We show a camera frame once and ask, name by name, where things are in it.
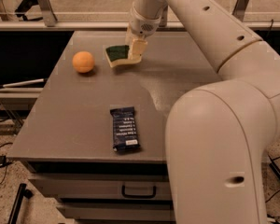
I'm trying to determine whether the right metal railing post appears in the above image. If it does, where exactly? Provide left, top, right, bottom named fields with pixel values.
left=232, top=0, right=249, bottom=21

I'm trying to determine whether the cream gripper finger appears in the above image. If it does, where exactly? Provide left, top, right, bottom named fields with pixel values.
left=125, top=27, right=133, bottom=45
left=128, top=38, right=147, bottom=61

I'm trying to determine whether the yellow green sponge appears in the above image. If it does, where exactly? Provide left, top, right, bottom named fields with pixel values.
left=105, top=45, right=141, bottom=68

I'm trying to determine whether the black cable right floor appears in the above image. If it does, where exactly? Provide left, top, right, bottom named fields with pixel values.
left=264, top=186, right=280, bottom=219

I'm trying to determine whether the orange fruit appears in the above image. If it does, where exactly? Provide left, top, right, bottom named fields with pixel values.
left=72, top=51, right=95, bottom=74

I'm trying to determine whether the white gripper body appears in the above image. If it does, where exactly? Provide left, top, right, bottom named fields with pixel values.
left=128, top=3, right=161, bottom=37

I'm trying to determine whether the dark blue snack bar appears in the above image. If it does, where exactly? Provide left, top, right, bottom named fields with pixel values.
left=110, top=106, right=140, bottom=152

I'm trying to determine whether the left metal railing post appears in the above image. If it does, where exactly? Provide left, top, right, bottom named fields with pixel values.
left=37, top=0, right=57, bottom=27

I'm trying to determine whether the black drawer handle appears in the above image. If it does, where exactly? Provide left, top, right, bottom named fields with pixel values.
left=121, top=185, right=157, bottom=199

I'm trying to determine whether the black bar on floor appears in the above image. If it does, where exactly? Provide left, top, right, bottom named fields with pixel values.
left=7, top=183, right=34, bottom=224

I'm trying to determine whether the grey lower drawer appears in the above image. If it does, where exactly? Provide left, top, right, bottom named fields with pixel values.
left=57, top=203, right=175, bottom=222

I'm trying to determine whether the silver rod at left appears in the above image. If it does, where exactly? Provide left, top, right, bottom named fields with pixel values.
left=0, top=78, right=48, bottom=90

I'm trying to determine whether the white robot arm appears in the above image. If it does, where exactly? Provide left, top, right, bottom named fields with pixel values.
left=127, top=0, right=280, bottom=224

